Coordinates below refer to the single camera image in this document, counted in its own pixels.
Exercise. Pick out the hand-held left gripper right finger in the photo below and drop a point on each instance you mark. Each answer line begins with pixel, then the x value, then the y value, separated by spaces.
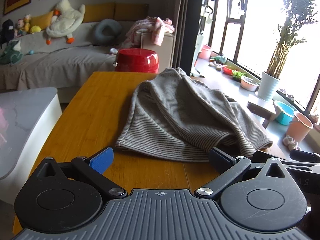
pixel 220 158

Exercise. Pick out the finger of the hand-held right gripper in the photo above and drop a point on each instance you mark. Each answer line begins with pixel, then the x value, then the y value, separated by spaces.
pixel 302 167
pixel 305 155

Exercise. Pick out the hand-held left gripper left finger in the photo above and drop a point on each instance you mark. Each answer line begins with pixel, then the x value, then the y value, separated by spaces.
pixel 101 160

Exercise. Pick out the grey striped sweater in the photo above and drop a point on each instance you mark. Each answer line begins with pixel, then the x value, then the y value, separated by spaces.
pixel 175 117

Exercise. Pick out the pile of pink clothes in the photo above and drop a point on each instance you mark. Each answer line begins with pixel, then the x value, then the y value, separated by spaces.
pixel 147 30

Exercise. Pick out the pink bucket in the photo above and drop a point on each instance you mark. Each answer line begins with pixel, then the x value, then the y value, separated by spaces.
pixel 298 130

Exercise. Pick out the blue basin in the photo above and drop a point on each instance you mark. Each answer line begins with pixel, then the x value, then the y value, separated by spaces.
pixel 283 116

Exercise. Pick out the small brown stool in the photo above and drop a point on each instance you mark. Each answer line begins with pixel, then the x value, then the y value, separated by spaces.
pixel 260 110

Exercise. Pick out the potted palm in white pot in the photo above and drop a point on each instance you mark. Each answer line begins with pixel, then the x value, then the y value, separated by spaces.
pixel 268 86

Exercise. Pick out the pink and white bowl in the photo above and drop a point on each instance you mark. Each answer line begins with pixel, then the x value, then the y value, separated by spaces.
pixel 250 84

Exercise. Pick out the white marble side table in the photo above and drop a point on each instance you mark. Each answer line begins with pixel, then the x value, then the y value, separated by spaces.
pixel 27 120

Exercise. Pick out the tray of green plants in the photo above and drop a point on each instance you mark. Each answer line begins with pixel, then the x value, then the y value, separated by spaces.
pixel 238 75

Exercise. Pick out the small red basin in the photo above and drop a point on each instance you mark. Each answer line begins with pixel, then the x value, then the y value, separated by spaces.
pixel 228 70

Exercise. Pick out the small pale shoes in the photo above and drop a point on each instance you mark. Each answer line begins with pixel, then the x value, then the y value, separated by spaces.
pixel 216 66

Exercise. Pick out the grey covered sofa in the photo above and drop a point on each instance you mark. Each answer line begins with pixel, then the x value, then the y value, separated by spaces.
pixel 62 65

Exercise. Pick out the red plastic bucket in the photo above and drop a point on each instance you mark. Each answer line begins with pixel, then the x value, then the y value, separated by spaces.
pixel 137 61

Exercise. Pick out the pink basin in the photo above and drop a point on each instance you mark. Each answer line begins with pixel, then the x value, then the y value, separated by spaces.
pixel 205 52

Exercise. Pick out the small white toy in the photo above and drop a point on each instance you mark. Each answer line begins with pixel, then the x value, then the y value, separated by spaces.
pixel 113 51

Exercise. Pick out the blue-grey neck pillow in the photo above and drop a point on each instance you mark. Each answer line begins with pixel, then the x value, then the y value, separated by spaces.
pixel 100 31

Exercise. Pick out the beige curtain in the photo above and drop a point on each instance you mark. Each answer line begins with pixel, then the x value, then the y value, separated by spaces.
pixel 183 25

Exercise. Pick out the green plush toy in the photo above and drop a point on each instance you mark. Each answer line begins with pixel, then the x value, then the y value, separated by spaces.
pixel 11 53

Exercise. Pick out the white goose plush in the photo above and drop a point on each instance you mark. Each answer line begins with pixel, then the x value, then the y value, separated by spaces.
pixel 65 20

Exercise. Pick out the yellow plush toy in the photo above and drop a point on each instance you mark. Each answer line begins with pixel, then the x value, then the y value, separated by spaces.
pixel 35 29

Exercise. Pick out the yellow back cushion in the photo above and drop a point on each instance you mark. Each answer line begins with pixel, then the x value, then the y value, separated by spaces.
pixel 100 12
pixel 131 12

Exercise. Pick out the small yellow pillow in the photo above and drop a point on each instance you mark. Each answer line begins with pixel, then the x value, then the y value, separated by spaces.
pixel 41 20

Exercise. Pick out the small doll toys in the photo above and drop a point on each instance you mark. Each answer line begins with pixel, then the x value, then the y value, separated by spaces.
pixel 22 25

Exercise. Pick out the dark navy plush toy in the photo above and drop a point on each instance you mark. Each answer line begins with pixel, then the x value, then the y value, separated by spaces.
pixel 6 31

